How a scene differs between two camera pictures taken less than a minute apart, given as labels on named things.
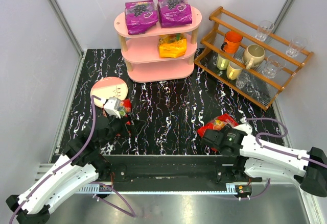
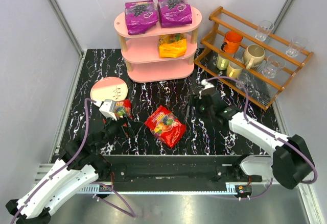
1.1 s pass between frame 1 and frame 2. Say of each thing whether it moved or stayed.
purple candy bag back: stayed
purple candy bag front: stayed
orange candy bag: stayed
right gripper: moved
